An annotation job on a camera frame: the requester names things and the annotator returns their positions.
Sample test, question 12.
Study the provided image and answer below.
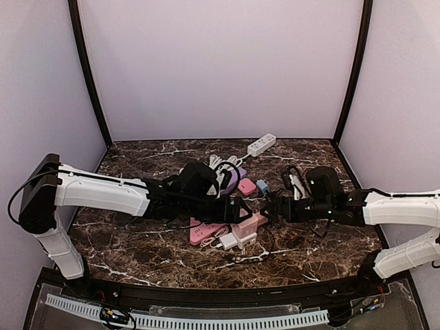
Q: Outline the pink white cube adapter cluster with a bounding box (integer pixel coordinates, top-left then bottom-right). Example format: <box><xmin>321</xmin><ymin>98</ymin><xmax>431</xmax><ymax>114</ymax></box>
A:
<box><xmin>231</xmin><ymin>212</ymin><xmax>268</xmax><ymax>250</ymax></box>

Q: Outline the pink charger plug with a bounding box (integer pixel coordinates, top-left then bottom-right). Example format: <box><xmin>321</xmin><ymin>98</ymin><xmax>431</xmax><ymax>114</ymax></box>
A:
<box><xmin>238</xmin><ymin>178</ymin><xmax>256</xmax><ymax>196</ymax></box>

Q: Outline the purple power strip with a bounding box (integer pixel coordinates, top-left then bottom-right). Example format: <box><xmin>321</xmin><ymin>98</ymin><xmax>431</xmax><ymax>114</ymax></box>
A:
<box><xmin>220</xmin><ymin>167</ymin><xmax>247</xmax><ymax>196</ymax></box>

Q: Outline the light blue charger plug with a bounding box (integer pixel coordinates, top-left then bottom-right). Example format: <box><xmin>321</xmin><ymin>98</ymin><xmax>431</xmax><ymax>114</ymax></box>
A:
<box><xmin>256</xmin><ymin>179</ymin><xmax>270</xmax><ymax>196</ymax></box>

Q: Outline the pink triangular power strip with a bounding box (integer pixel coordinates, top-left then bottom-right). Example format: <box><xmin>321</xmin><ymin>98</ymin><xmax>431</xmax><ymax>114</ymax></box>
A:
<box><xmin>190</xmin><ymin>217</ymin><xmax>228</xmax><ymax>246</ymax></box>

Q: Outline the white power strip cord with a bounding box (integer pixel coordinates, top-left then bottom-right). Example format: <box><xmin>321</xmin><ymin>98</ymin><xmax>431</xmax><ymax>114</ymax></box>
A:
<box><xmin>208</xmin><ymin>153</ymin><xmax>252</xmax><ymax>171</ymax></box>

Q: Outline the white power strip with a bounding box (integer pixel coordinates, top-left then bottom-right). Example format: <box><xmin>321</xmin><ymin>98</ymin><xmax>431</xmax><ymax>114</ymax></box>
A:
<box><xmin>247</xmin><ymin>133</ymin><xmax>276</xmax><ymax>157</ymax></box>

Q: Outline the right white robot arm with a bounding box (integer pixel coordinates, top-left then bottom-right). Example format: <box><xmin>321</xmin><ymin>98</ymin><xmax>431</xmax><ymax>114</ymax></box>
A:
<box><xmin>261</xmin><ymin>188</ymin><xmax>439</xmax><ymax>283</ymax></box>

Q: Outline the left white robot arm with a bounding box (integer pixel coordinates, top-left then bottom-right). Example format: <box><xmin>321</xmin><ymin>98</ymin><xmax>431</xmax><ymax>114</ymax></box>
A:
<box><xmin>10</xmin><ymin>153</ymin><xmax>252</xmax><ymax>281</ymax></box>

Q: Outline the white usb charger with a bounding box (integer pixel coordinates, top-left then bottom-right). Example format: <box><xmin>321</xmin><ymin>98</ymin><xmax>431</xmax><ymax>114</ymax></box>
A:
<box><xmin>219</xmin><ymin>232</ymin><xmax>238</xmax><ymax>251</ymax></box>

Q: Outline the small circuit board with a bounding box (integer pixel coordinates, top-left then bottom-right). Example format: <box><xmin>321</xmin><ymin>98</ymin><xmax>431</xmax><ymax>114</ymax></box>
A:
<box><xmin>99</xmin><ymin>308</ymin><xmax>130</xmax><ymax>325</ymax></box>

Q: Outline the pink usb cable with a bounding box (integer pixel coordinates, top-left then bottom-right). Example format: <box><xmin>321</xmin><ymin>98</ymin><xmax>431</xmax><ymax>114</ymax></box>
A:
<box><xmin>199</xmin><ymin>235</ymin><xmax>224</xmax><ymax>249</ymax></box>

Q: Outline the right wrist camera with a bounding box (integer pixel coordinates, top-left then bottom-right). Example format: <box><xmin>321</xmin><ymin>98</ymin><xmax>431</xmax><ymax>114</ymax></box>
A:
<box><xmin>280</xmin><ymin>165</ymin><xmax>343</xmax><ymax>204</ymax></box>

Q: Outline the white slotted cable duct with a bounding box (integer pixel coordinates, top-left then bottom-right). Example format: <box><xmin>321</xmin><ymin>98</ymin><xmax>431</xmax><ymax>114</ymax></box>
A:
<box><xmin>45</xmin><ymin>294</ymin><xmax>329</xmax><ymax>329</ymax></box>

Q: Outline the black frame right post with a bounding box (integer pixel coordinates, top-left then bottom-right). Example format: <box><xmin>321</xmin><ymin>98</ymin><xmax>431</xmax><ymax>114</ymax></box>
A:
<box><xmin>333</xmin><ymin>0</ymin><xmax>373</xmax><ymax>146</ymax></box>

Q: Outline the black frame post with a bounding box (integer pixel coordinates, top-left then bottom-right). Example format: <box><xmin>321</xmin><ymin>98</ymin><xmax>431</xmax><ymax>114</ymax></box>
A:
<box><xmin>67</xmin><ymin>0</ymin><xmax>113</xmax><ymax>149</ymax></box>
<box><xmin>333</xmin><ymin>0</ymin><xmax>373</xmax><ymax>146</ymax></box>

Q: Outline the black frame left post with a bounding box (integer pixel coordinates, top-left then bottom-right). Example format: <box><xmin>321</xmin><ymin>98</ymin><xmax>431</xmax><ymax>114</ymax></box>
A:
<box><xmin>67</xmin><ymin>0</ymin><xmax>113</xmax><ymax>149</ymax></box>

